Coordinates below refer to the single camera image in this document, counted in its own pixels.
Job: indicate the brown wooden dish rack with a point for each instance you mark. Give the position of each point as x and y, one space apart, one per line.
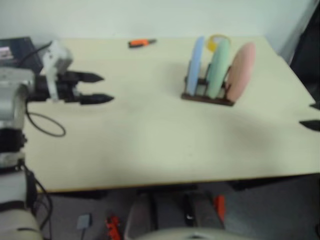
207 98

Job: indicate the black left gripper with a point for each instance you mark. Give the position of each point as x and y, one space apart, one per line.
66 88

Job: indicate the blue plate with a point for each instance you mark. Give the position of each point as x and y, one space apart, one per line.
196 67

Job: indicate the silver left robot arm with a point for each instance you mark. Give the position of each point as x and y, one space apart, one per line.
12 87

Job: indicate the orange cone-shaped tool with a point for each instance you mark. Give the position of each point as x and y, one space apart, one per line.
220 206

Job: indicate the yellow tape roll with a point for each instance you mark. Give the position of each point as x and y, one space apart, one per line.
212 41

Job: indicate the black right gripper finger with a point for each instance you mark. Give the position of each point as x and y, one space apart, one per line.
317 105
312 125

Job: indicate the beige robot torso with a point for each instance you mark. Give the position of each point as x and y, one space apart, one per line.
200 235

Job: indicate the pink plate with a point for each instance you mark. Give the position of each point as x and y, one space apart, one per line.
241 72

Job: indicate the green plate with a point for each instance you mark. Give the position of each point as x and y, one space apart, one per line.
218 70

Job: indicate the small grey box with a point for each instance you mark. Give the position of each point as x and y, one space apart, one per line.
84 221

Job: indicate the black rounded post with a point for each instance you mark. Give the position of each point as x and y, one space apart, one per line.
188 210

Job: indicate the orange black clamp tool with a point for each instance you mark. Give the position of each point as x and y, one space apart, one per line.
113 225

